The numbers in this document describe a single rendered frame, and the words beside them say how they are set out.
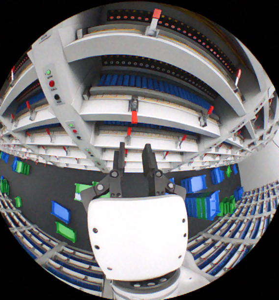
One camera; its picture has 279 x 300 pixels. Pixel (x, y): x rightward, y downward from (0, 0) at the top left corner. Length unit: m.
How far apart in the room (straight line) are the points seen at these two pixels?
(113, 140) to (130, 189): 0.75
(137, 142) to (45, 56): 0.46
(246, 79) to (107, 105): 0.62
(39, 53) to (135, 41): 0.21
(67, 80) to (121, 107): 0.16
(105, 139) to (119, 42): 0.37
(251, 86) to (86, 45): 0.58
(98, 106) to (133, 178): 0.92
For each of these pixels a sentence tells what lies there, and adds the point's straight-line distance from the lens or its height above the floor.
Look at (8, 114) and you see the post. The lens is 0.88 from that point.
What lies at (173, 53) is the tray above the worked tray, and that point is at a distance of 0.20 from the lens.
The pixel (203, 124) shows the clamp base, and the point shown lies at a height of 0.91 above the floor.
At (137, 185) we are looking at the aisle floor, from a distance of 1.06.
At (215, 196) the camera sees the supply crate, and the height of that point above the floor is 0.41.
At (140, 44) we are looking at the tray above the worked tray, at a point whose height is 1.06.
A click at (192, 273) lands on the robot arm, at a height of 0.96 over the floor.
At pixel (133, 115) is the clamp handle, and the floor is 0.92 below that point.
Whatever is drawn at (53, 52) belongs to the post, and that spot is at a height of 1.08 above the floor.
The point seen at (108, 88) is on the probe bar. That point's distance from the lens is 0.28.
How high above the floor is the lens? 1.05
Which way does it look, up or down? 63 degrees down
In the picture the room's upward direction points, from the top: 23 degrees clockwise
